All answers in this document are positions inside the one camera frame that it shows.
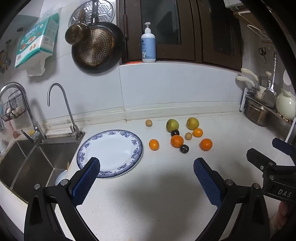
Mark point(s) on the small brass pot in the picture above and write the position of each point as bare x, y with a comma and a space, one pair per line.
77, 34

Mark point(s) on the black scissors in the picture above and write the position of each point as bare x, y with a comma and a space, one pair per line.
262, 52

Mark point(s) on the white ceramic jug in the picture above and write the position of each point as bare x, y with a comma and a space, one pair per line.
285, 104

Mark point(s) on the pump soap bottle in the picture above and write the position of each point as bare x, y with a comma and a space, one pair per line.
148, 46

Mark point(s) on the small tan round fruit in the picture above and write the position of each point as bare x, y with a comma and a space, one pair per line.
148, 122
188, 136

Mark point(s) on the green-yellow citrus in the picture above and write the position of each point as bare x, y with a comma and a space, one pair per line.
172, 125

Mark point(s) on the thin gooseneck faucet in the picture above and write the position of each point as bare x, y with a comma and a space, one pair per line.
69, 111

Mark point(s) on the dark plum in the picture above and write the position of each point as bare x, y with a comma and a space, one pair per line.
184, 148
175, 132

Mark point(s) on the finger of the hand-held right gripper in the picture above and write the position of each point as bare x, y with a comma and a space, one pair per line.
260, 161
285, 147

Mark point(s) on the blue patterned white plate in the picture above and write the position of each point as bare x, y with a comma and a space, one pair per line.
111, 150

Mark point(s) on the steel steamer rack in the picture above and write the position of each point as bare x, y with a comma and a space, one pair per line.
104, 10

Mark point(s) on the metal dish rack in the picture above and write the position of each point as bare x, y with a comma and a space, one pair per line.
244, 99

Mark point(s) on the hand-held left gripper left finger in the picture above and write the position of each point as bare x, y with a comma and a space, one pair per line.
85, 183

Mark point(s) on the steel sink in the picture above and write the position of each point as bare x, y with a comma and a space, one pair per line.
27, 166

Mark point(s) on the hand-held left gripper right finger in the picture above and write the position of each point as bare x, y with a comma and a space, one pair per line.
208, 183

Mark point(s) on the green tissue package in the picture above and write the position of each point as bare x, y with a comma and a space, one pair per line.
37, 39

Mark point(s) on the yellow citrus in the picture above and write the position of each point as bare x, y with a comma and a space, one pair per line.
192, 123

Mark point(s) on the black frying pan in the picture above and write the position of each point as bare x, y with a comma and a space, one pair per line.
118, 39

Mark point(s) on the person's right hand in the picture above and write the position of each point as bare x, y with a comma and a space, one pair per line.
285, 214

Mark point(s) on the steel lidded pot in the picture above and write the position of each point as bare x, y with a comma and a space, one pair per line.
264, 81

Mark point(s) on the large steel faucet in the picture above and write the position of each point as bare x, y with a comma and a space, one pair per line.
34, 129

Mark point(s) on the orange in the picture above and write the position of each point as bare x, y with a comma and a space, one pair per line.
206, 144
177, 141
197, 132
153, 144

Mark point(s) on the dark wooden window frame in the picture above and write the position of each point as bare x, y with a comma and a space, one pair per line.
192, 46

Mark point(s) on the brass perforated strainer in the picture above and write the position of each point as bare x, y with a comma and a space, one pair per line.
99, 48

